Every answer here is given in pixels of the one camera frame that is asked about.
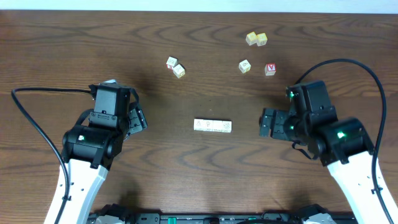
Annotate blue sided picture block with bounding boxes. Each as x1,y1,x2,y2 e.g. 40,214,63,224
222,121,232,133

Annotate plain white picture block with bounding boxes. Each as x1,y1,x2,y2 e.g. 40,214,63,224
213,120,223,132

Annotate hammer picture block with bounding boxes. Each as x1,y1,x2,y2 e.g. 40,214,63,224
203,119,213,131

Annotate soccer ball picture block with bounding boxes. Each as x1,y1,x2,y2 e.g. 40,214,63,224
193,119,206,131

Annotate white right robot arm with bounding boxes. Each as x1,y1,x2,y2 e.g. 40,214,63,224
259,106,397,223

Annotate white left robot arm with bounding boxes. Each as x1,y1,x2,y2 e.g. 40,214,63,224
44,102,147,223

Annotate red letter A block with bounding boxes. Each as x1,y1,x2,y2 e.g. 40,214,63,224
264,63,276,76

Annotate white block yellow drawing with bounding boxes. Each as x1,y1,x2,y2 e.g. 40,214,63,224
238,60,251,73

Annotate white block yellow sides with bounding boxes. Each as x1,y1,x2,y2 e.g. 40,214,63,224
173,64,186,78

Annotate white block red sides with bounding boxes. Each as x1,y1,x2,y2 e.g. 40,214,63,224
166,57,178,70

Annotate yellow block right of pair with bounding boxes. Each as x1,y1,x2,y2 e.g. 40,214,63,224
256,33,268,47

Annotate yellow block of pair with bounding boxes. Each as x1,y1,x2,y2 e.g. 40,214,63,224
256,33,268,47
246,32,257,45

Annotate yellow block left of pair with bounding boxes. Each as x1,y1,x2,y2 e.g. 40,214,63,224
246,32,257,45

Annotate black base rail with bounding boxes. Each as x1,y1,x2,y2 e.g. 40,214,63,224
86,203,357,224

